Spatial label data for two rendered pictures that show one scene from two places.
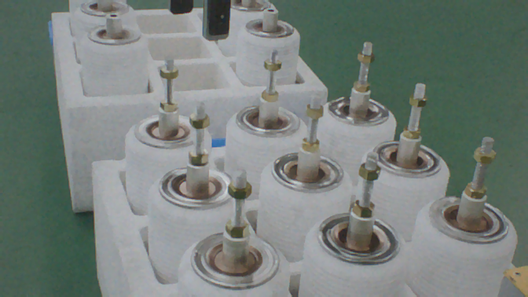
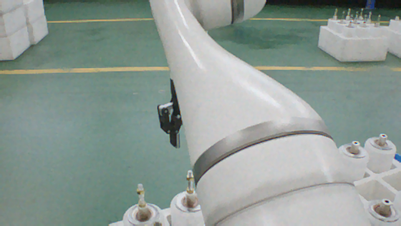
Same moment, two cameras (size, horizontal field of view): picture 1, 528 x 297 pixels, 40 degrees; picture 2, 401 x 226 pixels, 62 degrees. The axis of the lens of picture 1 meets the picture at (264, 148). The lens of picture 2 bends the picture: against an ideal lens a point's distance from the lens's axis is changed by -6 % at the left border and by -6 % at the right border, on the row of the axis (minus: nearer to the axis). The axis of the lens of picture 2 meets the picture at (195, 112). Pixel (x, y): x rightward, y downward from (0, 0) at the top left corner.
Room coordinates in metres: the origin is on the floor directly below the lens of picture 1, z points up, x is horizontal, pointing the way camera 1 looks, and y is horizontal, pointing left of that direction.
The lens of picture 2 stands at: (0.60, -0.59, 0.83)
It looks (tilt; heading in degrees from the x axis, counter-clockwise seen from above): 27 degrees down; 89
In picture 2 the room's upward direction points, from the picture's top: straight up
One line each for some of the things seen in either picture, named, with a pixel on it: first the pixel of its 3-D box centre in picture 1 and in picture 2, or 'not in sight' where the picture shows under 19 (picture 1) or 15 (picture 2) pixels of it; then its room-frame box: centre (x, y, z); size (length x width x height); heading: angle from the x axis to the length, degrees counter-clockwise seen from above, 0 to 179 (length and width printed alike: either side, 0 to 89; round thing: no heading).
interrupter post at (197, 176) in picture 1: (197, 176); (190, 197); (0.60, 0.06, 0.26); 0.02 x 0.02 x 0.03
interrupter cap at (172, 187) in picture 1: (197, 187); (190, 202); (0.60, 0.06, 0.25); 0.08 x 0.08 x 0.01
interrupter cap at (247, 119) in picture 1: (268, 121); not in sight; (0.76, 0.00, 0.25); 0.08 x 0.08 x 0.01
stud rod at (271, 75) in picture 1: (271, 81); not in sight; (0.76, 0.00, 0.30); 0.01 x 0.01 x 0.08; 33
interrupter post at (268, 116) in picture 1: (269, 111); not in sight; (0.76, 0.00, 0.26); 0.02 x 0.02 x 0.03
